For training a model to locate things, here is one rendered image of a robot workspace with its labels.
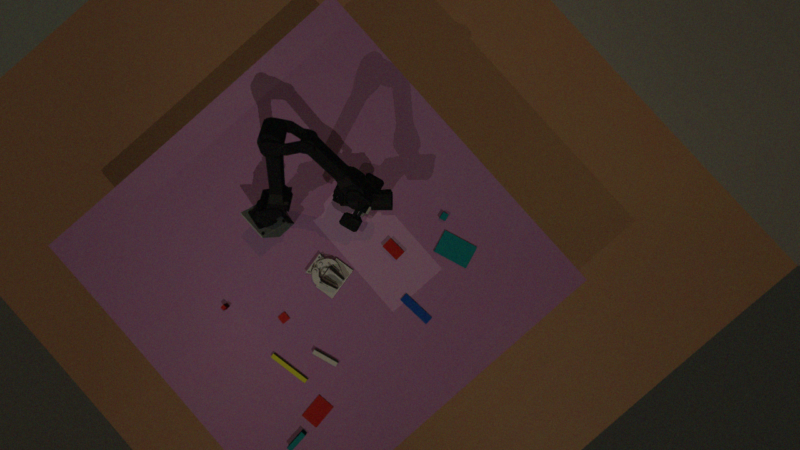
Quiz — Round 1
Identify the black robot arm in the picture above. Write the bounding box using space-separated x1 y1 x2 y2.
248 117 393 229

